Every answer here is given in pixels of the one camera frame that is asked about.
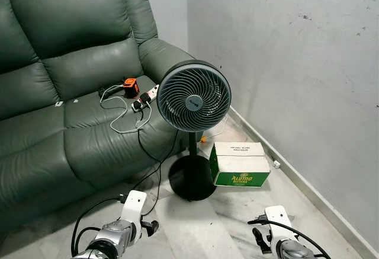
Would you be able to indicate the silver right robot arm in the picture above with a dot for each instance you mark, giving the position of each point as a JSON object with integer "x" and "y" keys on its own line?
{"x": 291, "y": 250}

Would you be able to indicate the small white plastic piece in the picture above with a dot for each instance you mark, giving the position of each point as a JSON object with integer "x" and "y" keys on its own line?
{"x": 276, "y": 164}

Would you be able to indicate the green white cardboard box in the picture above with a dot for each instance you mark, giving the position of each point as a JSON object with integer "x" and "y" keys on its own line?
{"x": 240, "y": 164}

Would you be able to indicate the small orange object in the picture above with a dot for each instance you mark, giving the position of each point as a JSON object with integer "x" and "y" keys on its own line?
{"x": 203, "y": 138}

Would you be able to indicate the white power strip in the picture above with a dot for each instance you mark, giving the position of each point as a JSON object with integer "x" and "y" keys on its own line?
{"x": 151, "y": 94}

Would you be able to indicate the orange black charger device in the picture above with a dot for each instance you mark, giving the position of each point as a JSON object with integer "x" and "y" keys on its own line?
{"x": 131, "y": 86}

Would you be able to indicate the small white paper scrap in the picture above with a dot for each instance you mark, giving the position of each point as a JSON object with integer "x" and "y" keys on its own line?
{"x": 58, "y": 103}

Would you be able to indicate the green leather sofa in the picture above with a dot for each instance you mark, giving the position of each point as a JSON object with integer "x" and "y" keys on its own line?
{"x": 77, "y": 34}

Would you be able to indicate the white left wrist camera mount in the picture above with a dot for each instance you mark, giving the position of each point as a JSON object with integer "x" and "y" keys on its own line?
{"x": 134, "y": 208}

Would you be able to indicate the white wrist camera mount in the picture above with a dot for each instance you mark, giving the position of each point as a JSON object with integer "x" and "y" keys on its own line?
{"x": 277, "y": 218}
{"x": 134, "y": 208}

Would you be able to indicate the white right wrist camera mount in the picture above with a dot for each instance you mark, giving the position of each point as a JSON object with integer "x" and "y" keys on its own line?
{"x": 277, "y": 218}

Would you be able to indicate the black pedestal fan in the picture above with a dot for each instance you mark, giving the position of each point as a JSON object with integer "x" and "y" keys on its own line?
{"x": 193, "y": 96}

